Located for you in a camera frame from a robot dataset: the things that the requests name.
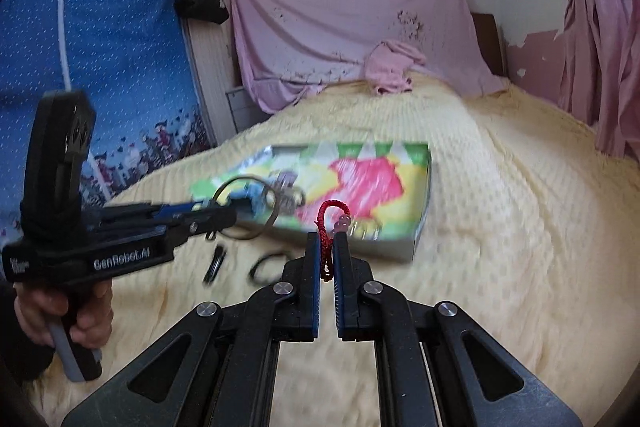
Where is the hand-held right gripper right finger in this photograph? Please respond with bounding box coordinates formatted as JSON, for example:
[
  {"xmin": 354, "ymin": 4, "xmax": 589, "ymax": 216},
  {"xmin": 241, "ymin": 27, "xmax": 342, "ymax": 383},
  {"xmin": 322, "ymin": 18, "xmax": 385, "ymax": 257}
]
[{"xmin": 334, "ymin": 232, "xmax": 583, "ymax": 427}]

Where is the pink hanging sheet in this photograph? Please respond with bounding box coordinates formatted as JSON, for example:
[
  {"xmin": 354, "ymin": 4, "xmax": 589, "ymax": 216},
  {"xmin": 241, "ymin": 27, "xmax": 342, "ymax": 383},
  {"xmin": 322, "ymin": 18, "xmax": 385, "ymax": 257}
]
[{"xmin": 229, "ymin": 0, "xmax": 508, "ymax": 115}]

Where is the person's left hand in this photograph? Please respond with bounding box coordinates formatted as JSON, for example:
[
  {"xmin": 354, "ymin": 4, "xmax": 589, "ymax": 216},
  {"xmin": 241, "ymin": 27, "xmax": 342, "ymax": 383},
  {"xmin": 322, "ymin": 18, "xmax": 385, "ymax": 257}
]
[{"xmin": 14, "ymin": 279, "xmax": 115, "ymax": 350}]

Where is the silver bangle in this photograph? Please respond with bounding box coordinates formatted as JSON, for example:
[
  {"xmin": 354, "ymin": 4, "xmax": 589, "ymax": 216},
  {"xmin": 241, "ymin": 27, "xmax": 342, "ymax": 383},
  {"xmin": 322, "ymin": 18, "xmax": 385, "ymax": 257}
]
[{"xmin": 214, "ymin": 176, "xmax": 281, "ymax": 240}]

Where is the blue child smartwatch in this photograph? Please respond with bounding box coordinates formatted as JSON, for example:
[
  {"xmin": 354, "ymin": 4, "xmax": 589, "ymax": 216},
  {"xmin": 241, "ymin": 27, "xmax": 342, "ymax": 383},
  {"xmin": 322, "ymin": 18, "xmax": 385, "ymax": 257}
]
[{"xmin": 235, "ymin": 181, "xmax": 277, "ymax": 218}]

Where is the black hair tie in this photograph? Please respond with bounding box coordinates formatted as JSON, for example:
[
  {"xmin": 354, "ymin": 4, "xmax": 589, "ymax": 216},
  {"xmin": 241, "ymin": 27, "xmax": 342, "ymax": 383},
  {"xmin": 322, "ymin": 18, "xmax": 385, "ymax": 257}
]
[{"xmin": 249, "ymin": 249, "xmax": 288, "ymax": 285}]

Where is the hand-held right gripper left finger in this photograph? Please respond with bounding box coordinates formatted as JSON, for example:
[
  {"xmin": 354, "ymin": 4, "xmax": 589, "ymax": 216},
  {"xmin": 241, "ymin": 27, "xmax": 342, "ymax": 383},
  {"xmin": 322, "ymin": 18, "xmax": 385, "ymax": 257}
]
[{"xmin": 60, "ymin": 232, "xmax": 322, "ymax": 427}]

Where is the blue dotted wardrobe cover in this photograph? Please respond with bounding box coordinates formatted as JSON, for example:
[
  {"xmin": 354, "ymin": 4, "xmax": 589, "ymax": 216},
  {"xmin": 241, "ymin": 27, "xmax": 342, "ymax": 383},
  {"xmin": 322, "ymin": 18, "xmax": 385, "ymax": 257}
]
[{"xmin": 0, "ymin": 0, "xmax": 216, "ymax": 233}]

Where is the pink hair claw clip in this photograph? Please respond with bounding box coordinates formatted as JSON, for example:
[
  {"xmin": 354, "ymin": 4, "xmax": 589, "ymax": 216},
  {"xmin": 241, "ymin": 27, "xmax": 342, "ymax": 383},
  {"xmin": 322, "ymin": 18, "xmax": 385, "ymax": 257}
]
[{"xmin": 274, "ymin": 171, "xmax": 307, "ymax": 208}]

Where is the yellow dotted blanket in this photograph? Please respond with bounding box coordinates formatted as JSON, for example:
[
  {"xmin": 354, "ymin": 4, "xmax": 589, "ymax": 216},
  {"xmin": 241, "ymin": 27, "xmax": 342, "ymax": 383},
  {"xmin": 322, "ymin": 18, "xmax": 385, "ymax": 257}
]
[{"xmin": 30, "ymin": 74, "xmax": 640, "ymax": 427}]

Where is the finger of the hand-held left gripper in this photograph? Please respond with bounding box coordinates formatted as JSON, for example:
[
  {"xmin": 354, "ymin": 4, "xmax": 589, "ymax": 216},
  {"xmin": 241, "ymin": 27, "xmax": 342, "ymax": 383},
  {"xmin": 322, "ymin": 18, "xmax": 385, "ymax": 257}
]
[
  {"xmin": 167, "ymin": 207, "xmax": 237, "ymax": 253},
  {"xmin": 150, "ymin": 201, "xmax": 216, "ymax": 219}
]

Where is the black hair clip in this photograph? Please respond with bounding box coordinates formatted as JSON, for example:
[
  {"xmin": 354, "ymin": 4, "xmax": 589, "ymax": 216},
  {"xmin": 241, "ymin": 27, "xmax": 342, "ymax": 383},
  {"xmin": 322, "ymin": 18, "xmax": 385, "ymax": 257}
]
[{"xmin": 202, "ymin": 246, "xmax": 228, "ymax": 284}]

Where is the red cord bracelet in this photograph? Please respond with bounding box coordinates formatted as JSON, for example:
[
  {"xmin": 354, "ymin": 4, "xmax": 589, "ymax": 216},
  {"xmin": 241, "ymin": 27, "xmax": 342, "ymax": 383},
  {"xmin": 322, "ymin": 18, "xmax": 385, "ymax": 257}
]
[{"xmin": 314, "ymin": 200, "xmax": 351, "ymax": 283}]

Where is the pink crumpled towel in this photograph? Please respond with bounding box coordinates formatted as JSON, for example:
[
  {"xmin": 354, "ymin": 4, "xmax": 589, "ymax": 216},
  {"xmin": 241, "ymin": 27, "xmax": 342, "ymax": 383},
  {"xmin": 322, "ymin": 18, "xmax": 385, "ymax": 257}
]
[{"xmin": 364, "ymin": 39, "xmax": 427, "ymax": 96}]

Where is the wooden cabinet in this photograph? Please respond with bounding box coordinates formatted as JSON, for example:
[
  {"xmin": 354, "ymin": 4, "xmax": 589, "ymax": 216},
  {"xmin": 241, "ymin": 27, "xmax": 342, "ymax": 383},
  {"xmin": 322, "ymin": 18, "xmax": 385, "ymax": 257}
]
[{"xmin": 177, "ymin": 0, "xmax": 251, "ymax": 148}]

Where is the pink curtain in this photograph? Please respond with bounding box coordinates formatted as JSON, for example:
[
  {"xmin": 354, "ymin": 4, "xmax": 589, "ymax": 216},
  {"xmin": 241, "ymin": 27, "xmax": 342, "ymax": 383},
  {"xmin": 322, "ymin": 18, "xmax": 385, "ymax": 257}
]
[{"xmin": 554, "ymin": 0, "xmax": 640, "ymax": 158}]

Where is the grey tray with colourful lining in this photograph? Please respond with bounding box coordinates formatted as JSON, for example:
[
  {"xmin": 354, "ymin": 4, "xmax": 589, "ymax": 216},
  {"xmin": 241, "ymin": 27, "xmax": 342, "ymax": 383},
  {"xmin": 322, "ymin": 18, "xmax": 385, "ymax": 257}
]
[{"xmin": 192, "ymin": 141, "xmax": 433, "ymax": 264}]

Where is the brown headboard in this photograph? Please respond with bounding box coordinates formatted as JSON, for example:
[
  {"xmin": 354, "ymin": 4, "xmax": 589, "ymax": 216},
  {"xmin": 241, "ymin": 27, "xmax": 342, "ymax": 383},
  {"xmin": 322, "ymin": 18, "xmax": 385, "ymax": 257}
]
[{"xmin": 470, "ymin": 12, "xmax": 508, "ymax": 78}]

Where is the grey drawer unit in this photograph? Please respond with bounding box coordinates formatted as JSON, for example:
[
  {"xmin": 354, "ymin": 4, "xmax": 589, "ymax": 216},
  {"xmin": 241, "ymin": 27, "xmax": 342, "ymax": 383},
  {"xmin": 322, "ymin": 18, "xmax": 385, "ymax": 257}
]
[{"xmin": 225, "ymin": 87, "xmax": 261, "ymax": 135}]

